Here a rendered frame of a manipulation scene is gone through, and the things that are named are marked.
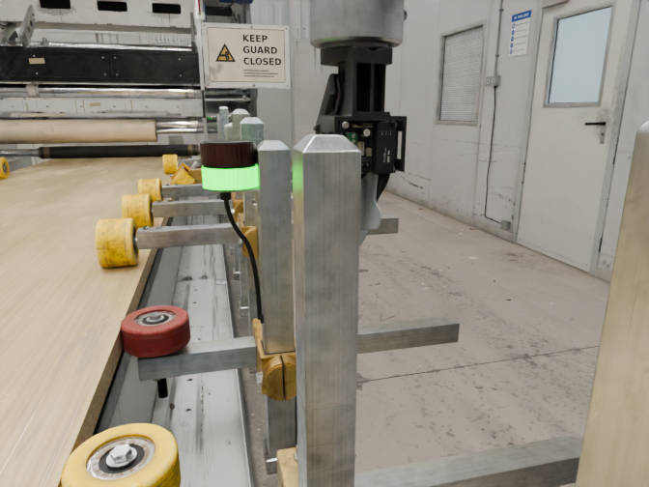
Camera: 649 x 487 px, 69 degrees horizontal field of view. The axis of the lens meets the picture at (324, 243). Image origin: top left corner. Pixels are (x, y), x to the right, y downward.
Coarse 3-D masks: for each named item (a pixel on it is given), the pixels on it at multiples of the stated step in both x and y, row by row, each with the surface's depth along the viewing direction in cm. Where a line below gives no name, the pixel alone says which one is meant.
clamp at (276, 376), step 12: (252, 324) 65; (264, 348) 58; (264, 360) 56; (276, 360) 56; (288, 360) 56; (264, 372) 55; (276, 372) 55; (288, 372) 55; (264, 384) 55; (276, 384) 55; (288, 384) 56; (276, 396) 56; (288, 396) 56
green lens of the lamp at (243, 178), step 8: (208, 168) 50; (240, 168) 50; (248, 168) 50; (256, 168) 52; (208, 176) 50; (216, 176) 49; (224, 176) 49; (232, 176) 49; (240, 176) 50; (248, 176) 50; (256, 176) 52; (208, 184) 50; (216, 184) 49; (224, 184) 49; (232, 184) 49; (240, 184) 50; (248, 184) 50; (256, 184) 52
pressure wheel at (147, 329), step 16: (128, 320) 58; (144, 320) 58; (160, 320) 58; (176, 320) 58; (128, 336) 55; (144, 336) 55; (160, 336) 55; (176, 336) 56; (128, 352) 56; (144, 352) 55; (160, 352) 56; (160, 384) 60
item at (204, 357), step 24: (360, 336) 64; (384, 336) 65; (408, 336) 66; (432, 336) 67; (456, 336) 68; (144, 360) 58; (168, 360) 58; (192, 360) 59; (216, 360) 60; (240, 360) 61
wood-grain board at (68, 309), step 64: (0, 192) 152; (64, 192) 152; (128, 192) 152; (0, 256) 85; (64, 256) 85; (0, 320) 59; (64, 320) 59; (0, 384) 45; (64, 384) 45; (0, 448) 37; (64, 448) 37
